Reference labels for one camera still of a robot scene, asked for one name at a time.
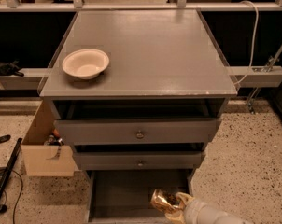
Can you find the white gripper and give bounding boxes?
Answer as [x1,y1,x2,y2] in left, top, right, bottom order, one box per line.
[165,192,220,224]

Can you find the grey middle drawer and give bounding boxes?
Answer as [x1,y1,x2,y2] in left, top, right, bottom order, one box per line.
[73,151,205,170]

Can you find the grey drawer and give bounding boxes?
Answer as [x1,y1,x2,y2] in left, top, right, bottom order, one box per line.
[73,151,205,170]
[54,119,221,145]
[86,169,193,224]

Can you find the grey bottom drawer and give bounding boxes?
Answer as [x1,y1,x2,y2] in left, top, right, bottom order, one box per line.
[86,169,193,224]

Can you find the grey drawer cabinet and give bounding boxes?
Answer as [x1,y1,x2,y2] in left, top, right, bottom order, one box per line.
[37,8,238,224]

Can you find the grey top drawer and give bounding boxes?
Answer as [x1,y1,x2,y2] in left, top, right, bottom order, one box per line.
[54,119,221,145]

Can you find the items in cardboard box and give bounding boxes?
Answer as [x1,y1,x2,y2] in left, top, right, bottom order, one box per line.
[44,129,64,146]

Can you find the cardboard box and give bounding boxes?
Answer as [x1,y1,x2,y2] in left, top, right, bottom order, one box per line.
[21,102,76,176]

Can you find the white bowl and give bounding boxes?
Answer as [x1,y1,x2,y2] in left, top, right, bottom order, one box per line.
[62,49,109,80]

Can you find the black bar on floor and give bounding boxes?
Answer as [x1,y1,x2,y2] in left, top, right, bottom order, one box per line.
[0,138,22,213]

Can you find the black tool on floor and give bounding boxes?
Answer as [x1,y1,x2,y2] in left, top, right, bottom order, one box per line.
[0,135,11,144]

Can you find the black object on ledge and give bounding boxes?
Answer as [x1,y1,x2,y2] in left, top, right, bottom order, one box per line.
[0,61,24,77]

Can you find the black cable on floor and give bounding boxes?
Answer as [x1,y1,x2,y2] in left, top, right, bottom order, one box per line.
[0,168,24,224]

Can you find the white cable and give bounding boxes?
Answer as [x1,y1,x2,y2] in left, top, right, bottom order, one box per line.
[232,0,260,86]

